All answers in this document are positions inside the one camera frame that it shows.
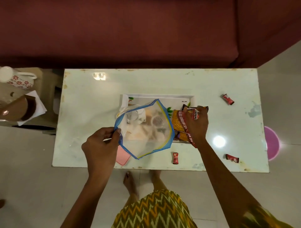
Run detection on brown plastic stool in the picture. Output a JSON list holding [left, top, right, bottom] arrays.
[[0, 68, 64, 136]]

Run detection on dark purple snack packet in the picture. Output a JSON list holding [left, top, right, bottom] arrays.
[[174, 132, 189, 143]]

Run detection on white plastic cup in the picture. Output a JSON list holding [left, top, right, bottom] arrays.
[[127, 110, 144, 125]]

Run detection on pink flat lid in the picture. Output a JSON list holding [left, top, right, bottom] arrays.
[[116, 146, 131, 165]]

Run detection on dark brown snack packet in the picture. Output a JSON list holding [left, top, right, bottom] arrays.
[[182, 104, 209, 114]]

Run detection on person's foot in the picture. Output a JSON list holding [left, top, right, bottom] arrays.
[[149, 169, 169, 191], [123, 171, 140, 198]]

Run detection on person's right foot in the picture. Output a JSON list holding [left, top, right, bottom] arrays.
[[149, 169, 169, 191]]

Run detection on person's left foot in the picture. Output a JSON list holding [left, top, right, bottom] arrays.
[[123, 171, 140, 198]]

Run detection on maroon sofa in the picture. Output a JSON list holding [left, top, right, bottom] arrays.
[[0, 0, 301, 69]]

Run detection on person's right forearm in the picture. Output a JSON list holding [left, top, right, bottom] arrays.
[[192, 139, 264, 228]]

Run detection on white floral tray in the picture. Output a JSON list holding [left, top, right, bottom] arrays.
[[120, 94, 198, 144]]

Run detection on yellow red-banded snack packet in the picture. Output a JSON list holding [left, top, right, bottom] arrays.
[[171, 109, 198, 149]]

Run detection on white floral jug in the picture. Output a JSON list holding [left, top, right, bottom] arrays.
[[0, 66, 38, 90]]

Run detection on person's left forearm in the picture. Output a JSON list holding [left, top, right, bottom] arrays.
[[60, 173, 110, 228]]

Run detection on clear blue-edged zip bag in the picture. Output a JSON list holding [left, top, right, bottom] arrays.
[[114, 99, 175, 160]]

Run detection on yellow zigzag patterned dress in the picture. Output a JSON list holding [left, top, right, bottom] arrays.
[[111, 189, 295, 228]]

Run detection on white paper sheets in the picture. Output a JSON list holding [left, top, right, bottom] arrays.
[[17, 90, 47, 127]]

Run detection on person's left hand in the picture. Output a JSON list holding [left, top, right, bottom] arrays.
[[81, 127, 122, 176]]

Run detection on person's right hand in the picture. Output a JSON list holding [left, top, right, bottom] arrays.
[[183, 106, 210, 146]]

